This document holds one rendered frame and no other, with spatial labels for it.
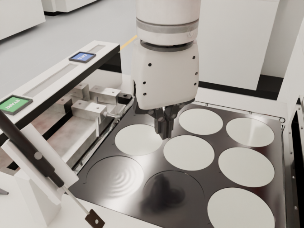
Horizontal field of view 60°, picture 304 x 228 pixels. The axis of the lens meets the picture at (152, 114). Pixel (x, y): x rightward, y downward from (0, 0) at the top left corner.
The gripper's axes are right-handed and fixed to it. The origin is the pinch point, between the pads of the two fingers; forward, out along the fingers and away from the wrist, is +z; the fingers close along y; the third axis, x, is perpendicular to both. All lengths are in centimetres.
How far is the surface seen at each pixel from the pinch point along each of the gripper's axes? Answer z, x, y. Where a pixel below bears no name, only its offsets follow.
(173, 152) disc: 8.0, -0.9, -2.8
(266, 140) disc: 8.0, 3.0, -22.1
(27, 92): 2.2, -25.0, 22.6
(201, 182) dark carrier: 8.0, 7.7, -4.1
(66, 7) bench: 82, -455, -19
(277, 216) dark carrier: 8.0, 17.8, -11.5
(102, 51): 2.0, -42.1, 1.8
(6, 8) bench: 57, -365, 62
